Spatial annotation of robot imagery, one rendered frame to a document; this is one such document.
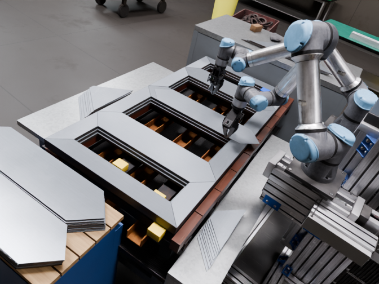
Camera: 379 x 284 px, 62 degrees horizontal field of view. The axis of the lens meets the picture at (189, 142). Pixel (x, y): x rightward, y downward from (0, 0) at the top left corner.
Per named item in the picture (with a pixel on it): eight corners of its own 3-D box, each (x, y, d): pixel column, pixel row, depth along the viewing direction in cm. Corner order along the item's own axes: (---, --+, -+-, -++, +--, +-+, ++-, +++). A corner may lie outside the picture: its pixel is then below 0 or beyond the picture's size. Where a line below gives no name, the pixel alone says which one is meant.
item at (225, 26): (193, 29, 256) (194, 25, 253) (225, 18, 300) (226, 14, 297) (350, 97, 217) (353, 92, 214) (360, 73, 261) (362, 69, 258)
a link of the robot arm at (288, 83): (342, 17, 125) (274, 93, 164) (323, 14, 120) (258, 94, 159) (357, 37, 120) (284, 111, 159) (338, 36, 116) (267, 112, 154)
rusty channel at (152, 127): (58, 187, 146) (57, 180, 143) (217, 81, 268) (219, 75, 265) (70, 196, 144) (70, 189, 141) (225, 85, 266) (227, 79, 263)
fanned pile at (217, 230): (183, 255, 133) (184, 250, 130) (223, 201, 161) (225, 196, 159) (207, 273, 129) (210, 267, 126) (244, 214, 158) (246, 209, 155)
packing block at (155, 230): (146, 234, 126) (147, 228, 123) (153, 226, 129) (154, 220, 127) (158, 243, 124) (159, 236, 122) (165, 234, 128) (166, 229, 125)
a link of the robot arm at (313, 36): (339, 160, 121) (333, 17, 117) (311, 166, 115) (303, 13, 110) (313, 158, 132) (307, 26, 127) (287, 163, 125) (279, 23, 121)
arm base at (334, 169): (338, 172, 141) (349, 156, 135) (328, 189, 131) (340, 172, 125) (307, 154, 147) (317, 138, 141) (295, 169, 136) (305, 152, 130)
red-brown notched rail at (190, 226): (168, 248, 124) (171, 239, 121) (286, 103, 243) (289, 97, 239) (176, 253, 123) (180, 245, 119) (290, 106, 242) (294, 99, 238)
